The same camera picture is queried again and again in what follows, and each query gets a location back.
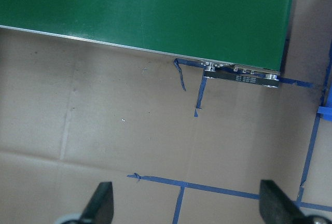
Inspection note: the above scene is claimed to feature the green conveyor belt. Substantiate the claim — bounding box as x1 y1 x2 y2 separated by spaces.
1 0 292 88

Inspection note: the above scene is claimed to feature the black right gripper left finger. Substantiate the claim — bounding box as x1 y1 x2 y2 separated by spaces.
78 181 114 223

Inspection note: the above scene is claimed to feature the blue right bin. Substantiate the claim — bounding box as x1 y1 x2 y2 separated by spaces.
317 106 332 121

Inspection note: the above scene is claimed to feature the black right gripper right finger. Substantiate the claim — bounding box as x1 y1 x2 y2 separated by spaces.
259 180 306 224

